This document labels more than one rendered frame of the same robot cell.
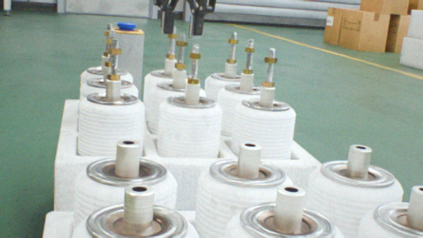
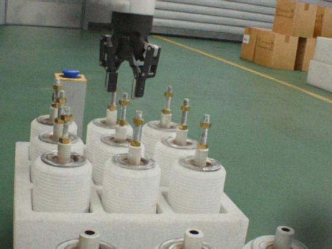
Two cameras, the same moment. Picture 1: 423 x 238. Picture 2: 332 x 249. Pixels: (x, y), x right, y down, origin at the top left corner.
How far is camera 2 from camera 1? 0.11 m
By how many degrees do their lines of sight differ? 4
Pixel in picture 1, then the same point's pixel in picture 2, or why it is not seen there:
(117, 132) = (68, 191)
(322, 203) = not seen: outside the picture
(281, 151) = (212, 206)
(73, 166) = (31, 222)
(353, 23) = (267, 43)
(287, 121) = (219, 181)
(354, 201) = not seen: outside the picture
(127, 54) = (70, 99)
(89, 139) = (42, 196)
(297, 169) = (226, 223)
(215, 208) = not seen: outside the picture
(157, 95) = (101, 149)
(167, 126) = (111, 185)
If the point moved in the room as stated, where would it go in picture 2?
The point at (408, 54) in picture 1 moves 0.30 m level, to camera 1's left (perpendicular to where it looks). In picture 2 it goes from (313, 75) to (275, 70)
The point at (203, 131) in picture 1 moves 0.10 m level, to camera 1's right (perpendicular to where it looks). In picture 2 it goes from (144, 190) to (205, 196)
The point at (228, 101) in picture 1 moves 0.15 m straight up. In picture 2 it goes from (164, 154) to (174, 76)
